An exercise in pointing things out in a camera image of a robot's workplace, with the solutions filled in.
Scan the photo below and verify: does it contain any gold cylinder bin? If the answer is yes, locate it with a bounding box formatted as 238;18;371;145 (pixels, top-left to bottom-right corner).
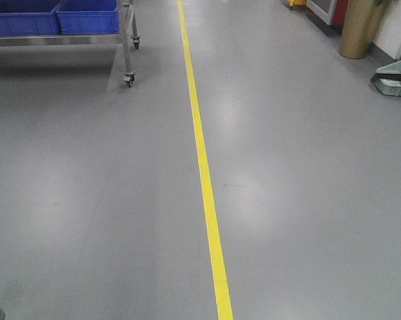
339;0;387;59

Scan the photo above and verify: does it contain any steel wheeled cart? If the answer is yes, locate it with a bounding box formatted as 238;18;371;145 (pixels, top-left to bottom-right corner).
0;0;139;87

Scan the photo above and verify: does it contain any left blue cart bin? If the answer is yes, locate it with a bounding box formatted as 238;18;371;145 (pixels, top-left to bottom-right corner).
0;0;63;37

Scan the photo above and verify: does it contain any right blue cart bin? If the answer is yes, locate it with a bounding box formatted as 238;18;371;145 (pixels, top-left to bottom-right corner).
56;0;119;35

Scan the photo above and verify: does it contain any blue cart bin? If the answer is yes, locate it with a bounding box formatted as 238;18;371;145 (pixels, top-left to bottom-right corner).
56;0;119;35
0;0;63;37

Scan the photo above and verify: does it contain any grey dustpan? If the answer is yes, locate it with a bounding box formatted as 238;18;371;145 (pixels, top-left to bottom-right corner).
370;58;401;97

